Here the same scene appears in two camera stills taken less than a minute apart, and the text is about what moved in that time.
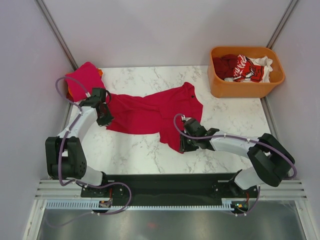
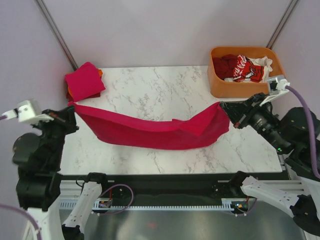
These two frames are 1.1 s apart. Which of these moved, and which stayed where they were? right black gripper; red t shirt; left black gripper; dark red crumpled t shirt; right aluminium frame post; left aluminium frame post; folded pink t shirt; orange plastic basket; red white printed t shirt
Moved: left black gripper; right black gripper; red t shirt
Stayed: red white printed t shirt; orange plastic basket; left aluminium frame post; folded pink t shirt; dark red crumpled t shirt; right aluminium frame post
